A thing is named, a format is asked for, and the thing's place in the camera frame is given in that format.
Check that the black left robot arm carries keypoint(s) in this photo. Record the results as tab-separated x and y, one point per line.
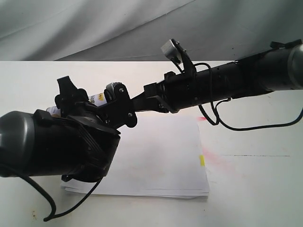
80	144

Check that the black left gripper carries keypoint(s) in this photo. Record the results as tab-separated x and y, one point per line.
114	114

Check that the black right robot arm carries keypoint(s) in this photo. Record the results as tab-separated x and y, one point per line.
276	69

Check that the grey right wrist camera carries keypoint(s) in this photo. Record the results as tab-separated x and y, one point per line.
173	51

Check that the white paper stack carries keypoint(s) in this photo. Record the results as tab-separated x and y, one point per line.
161	156

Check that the white spray paint can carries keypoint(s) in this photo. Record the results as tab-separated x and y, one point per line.
98	100

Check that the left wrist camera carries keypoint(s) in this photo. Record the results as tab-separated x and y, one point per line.
66	88

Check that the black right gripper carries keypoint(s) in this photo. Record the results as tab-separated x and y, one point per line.
154	97

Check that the white backdrop cloth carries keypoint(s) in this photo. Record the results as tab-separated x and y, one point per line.
135	30

